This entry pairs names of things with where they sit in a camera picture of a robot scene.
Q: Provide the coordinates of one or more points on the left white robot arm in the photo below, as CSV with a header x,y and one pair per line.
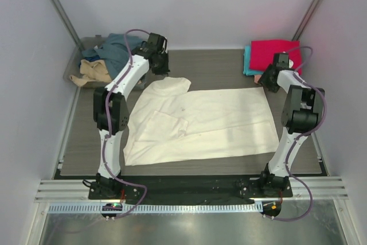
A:
x,y
110,111

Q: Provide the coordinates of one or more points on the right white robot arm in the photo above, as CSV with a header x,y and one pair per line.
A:
x,y
303,113

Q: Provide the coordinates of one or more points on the blue grey t shirt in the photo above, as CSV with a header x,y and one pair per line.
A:
x,y
113,51

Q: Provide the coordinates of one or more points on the tan beige t shirt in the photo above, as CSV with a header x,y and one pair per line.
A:
x,y
92,72

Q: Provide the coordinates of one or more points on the folded red t shirt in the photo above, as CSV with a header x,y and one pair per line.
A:
x,y
262,52

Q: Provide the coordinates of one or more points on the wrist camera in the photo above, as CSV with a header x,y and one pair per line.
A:
x,y
282,60
155,44

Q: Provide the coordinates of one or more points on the cream white t shirt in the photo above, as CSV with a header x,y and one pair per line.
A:
x,y
171,123

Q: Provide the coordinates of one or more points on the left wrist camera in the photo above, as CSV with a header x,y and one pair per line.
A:
x,y
155,44

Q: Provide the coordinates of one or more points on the white slotted cable duct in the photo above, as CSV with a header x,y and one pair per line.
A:
x,y
112,208

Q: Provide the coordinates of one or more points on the folded teal t shirt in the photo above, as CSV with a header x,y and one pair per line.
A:
x,y
247,55

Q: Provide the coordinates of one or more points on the clear plastic bin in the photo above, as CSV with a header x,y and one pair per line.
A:
x,y
75,61

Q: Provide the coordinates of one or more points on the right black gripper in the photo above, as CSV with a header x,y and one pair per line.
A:
x,y
272,88

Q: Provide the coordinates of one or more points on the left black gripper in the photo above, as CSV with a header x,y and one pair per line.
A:
x,y
165,70

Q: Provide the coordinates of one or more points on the folded salmon pink t shirt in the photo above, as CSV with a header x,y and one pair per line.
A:
x,y
257,78

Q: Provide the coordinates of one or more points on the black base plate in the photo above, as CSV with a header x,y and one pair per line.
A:
x,y
188,187

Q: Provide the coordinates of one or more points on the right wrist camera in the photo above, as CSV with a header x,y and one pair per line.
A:
x,y
282,60

